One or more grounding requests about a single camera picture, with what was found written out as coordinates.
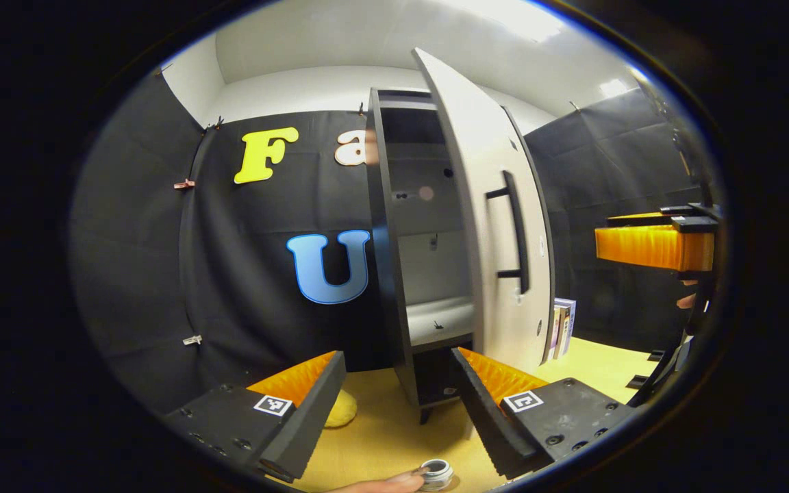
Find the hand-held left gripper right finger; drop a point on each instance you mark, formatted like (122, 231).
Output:
(483, 414)

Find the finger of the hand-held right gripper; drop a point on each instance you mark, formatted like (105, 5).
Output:
(641, 248)
(641, 219)

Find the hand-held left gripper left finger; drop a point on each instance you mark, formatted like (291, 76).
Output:
(316, 414)

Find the white bottle with green label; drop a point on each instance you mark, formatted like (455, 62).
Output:
(437, 474)

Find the beige cabinet door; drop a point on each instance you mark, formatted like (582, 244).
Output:
(497, 239)

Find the dark grey cabinet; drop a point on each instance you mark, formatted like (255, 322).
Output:
(387, 274)

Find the blue book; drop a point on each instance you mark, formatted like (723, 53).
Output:
(569, 322)

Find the small ceiling light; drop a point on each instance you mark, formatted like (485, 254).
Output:
(614, 87)

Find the white clip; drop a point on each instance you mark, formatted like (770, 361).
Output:
(192, 339)

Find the black backdrop cloth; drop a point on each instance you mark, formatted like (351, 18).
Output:
(127, 274)

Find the pink clip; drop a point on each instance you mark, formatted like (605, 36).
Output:
(184, 184)

